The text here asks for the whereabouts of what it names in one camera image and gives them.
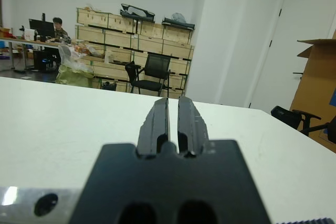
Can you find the flat black case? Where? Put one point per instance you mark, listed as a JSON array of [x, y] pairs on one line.
[[178, 26]]

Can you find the seated person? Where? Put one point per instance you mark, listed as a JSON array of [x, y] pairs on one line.
[[61, 35]]

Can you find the wooden desk white legs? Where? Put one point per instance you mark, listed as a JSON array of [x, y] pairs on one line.
[[26, 41]]

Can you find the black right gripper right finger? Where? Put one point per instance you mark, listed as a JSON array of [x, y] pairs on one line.
[[190, 127]]

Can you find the black computer monitor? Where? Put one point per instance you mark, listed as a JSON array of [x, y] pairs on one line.
[[42, 27]]

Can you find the black mesh office chair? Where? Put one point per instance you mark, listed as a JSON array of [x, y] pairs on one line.
[[157, 64]]

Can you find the black computer tower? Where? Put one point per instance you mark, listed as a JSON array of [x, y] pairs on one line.
[[46, 61]]

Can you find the white door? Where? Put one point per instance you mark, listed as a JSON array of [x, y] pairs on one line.
[[296, 24]]

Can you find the gray plastic bag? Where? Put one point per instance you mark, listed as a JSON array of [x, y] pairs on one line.
[[179, 17]]

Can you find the orange packet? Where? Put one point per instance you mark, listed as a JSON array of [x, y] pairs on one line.
[[82, 49]]

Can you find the white carton red print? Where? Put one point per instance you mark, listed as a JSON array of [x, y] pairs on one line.
[[29, 34]]

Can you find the yellow-green sack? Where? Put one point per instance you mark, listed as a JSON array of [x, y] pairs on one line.
[[73, 78]]

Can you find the large brown cardboard box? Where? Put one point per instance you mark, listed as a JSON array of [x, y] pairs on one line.
[[315, 77]]

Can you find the stacked wooden crates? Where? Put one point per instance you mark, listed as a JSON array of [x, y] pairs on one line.
[[118, 35]]

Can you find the black armchair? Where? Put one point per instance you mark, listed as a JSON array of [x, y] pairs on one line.
[[286, 117]]

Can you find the open black case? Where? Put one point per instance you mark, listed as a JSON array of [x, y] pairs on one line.
[[124, 12]]

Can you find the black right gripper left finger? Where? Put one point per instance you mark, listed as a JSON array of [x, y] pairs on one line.
[[155, 129]]

